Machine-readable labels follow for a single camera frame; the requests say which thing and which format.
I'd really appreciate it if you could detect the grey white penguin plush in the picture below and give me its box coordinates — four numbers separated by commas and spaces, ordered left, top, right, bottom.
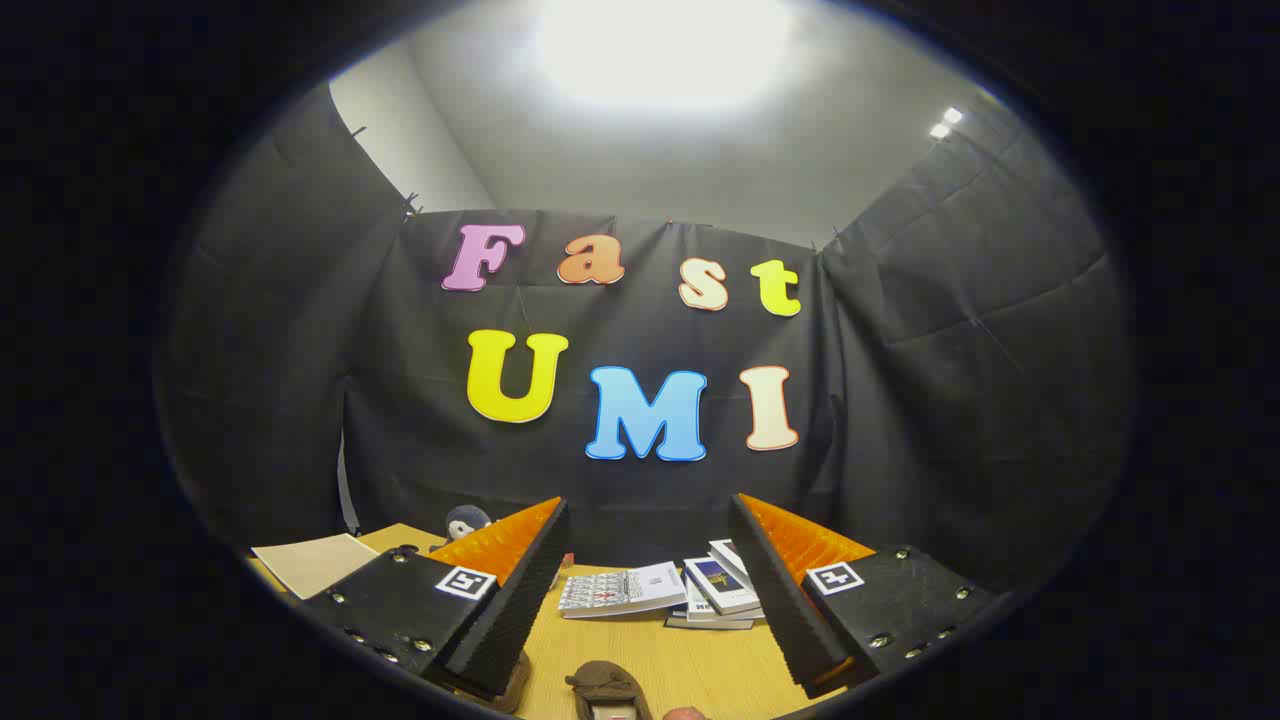
444, 505, 494, 549

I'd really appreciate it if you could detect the plain white book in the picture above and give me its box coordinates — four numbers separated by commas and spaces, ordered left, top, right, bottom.
685, 580, 766, 624

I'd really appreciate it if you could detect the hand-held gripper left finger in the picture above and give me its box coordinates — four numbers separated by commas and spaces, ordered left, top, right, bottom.
298, 496, 571, 699

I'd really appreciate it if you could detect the grey patterned cover book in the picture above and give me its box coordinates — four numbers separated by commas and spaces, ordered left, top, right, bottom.
558, 561, 688, 621

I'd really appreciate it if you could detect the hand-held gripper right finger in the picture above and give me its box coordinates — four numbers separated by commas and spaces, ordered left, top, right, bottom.
728, 492, 1003, 699

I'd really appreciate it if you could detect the beige fabric storage box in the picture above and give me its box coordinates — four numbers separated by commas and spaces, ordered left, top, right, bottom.
250, 533, 381, 601

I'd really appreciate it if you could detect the white book with blue picture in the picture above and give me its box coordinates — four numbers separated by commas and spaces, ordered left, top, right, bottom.
683, 557, 763, 616

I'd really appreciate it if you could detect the large ceiling light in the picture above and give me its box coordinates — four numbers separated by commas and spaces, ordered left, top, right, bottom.
535, 0, 796, 109

